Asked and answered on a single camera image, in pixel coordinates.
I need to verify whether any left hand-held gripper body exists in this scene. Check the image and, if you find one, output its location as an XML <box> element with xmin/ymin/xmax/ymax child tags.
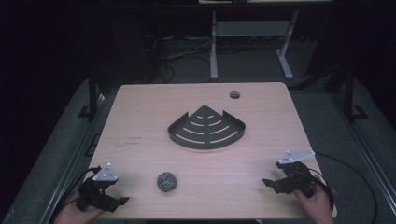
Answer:
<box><xmin>77</xmin><ymin>162</ymin><xmax>121</xmax><ymax>213</ymax></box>

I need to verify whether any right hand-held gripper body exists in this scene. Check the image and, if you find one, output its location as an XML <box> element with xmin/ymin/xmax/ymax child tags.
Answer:
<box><xmin>275</xmin><ymin>149</ymin><xmax>317</xmax><ymax>199</ymax></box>

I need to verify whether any steel wool scrubber ball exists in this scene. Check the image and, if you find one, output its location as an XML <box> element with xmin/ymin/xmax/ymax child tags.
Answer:
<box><xmin>156</xmin><ymin>171</ymin><xmax>178</xmax><ymax>193</ymax></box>

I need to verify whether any black metal corner shelf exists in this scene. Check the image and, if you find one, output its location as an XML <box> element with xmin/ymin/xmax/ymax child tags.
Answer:
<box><xmin>167</xmin><ymin>105</ymin><xmax>247</xmax><ymax>150</ymax></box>

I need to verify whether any person's left hand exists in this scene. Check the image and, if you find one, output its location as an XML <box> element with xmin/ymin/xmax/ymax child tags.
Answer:
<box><xmin>53</xmin><ymin>190</ymin><xmax>105</xmax><ymax>224</ymax></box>

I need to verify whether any person's right hand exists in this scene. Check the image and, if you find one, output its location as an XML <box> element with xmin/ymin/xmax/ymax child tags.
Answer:
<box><xmin>291</xmin><ymin>182</ymin><xmax>336</xmax><ymax>224</ymax></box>

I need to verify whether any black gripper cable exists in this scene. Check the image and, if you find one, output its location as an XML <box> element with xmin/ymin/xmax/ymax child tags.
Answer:
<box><xmin>306</xmin><ymin>151</ymin><xmax>379</xmax><ymax>224</ymax></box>
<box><xmin>55</xmin><ymin>166</ymin><xmax>102</xmax><ymax>218</ymax></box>

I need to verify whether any aluminium frame rail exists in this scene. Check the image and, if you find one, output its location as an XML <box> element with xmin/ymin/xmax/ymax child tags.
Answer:
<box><xmin>38</xmin><ymin>91</ymin><xmax>110</xmax><ymax>224</ymax></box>
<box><xmin>331</xmin><ymin>92</ymin><xmax>396</xmax><ymax>216</ymax></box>

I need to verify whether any black metal post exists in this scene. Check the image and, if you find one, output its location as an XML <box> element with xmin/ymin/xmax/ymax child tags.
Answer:
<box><xmin>88</xmin><ymin>69</ymin><xmax>99</xmax><ymax>120</ymax></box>

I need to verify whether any grey metal desk frame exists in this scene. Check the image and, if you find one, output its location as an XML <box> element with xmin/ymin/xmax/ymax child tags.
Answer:
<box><xmin>209</xmin><ymin>8</ymin><xmax>301</xmax><ymax>81</ymax></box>

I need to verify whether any bundle of floor cables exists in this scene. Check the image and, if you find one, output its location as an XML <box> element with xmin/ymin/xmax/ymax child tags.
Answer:
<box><xmin>143</xmin><ymin>33</ymin><xmax>213</xmax><ymax>84</ymax></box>

